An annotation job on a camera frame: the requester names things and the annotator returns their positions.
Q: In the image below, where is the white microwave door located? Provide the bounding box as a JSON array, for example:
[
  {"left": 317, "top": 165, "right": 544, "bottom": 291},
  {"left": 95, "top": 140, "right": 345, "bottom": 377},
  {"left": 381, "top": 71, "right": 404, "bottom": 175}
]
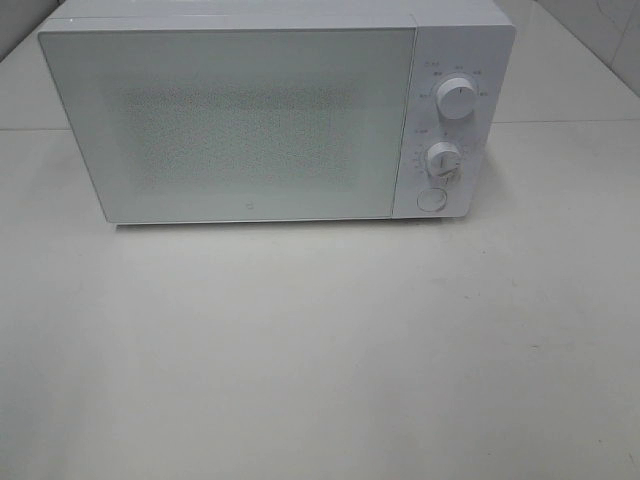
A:
[{"left": 40, "top": 29, "right": 414, "bottom": 224}]

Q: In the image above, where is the white timer knob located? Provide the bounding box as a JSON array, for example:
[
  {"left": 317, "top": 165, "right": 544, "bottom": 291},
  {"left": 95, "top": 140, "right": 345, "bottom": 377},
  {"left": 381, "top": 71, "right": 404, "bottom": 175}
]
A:
[{"left": 424, "top": 142, "right": 463, "bottom": 179}]

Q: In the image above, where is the upper white power knob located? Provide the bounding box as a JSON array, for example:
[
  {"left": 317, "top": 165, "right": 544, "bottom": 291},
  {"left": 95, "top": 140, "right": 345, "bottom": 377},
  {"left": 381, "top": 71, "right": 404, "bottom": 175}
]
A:
[{"left": 434, "top": 74, "right": 479, "bottom": 120}]

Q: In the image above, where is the white microwave oven body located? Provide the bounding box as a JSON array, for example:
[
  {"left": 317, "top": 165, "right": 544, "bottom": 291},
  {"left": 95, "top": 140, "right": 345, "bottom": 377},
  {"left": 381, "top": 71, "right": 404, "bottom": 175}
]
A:
[{"left": 38, "top": 1, "right": 516, "bottom": 223}]

